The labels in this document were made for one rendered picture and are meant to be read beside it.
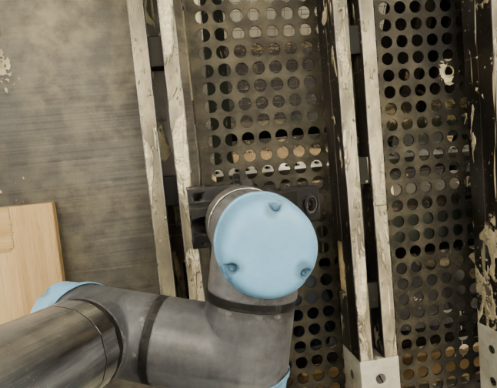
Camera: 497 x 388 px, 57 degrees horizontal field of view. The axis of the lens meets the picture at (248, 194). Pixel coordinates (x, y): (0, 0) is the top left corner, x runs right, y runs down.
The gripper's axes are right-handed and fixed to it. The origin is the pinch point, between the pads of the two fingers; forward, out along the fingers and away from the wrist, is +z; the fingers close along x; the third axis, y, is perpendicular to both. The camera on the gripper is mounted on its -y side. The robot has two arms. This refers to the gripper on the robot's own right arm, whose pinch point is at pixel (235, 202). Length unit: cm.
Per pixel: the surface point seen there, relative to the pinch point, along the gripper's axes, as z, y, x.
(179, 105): -4.9, 6.7, -14.0
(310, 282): 76, -32, 37
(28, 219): 0.4, 29.0, -0.8
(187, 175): -4.9, 6.7, -4.8
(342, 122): -5.0, -15.7, -10.0
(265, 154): 246, -55, -5
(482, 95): -2.1, -39.6, -12.4
